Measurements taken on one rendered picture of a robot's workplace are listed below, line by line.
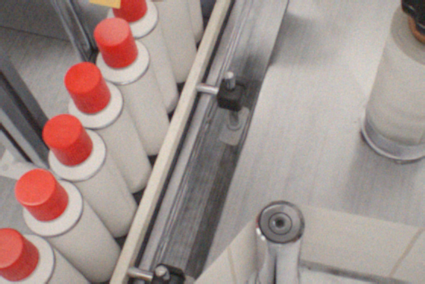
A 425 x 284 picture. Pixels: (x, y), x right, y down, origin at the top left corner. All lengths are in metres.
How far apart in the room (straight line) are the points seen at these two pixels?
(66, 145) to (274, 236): 0.18
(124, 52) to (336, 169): 0.28
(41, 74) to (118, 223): 0.30
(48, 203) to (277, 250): 0.18
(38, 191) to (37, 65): 0.41
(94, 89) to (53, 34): 0.39
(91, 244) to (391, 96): 0.32
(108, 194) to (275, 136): 0.23
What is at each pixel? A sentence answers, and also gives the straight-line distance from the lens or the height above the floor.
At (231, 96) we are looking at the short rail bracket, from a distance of 0.70.
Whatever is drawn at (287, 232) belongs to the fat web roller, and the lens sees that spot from 0.47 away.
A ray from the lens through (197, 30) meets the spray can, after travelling 0.77.
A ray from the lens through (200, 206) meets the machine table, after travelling 0.74.
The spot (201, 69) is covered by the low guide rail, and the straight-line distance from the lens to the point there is 0.73.
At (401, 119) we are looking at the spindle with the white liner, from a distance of 0.64.
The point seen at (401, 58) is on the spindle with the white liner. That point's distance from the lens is 0.57.
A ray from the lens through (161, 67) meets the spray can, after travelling 0.66.
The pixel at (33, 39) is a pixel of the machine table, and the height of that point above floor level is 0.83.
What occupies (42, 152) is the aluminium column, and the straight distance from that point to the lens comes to 0.77.
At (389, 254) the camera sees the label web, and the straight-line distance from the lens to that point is 0.56.
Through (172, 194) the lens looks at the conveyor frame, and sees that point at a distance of 0.69.
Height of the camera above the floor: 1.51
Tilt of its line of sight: 63 degrees down
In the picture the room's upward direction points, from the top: 10 degrees counter-clockwise
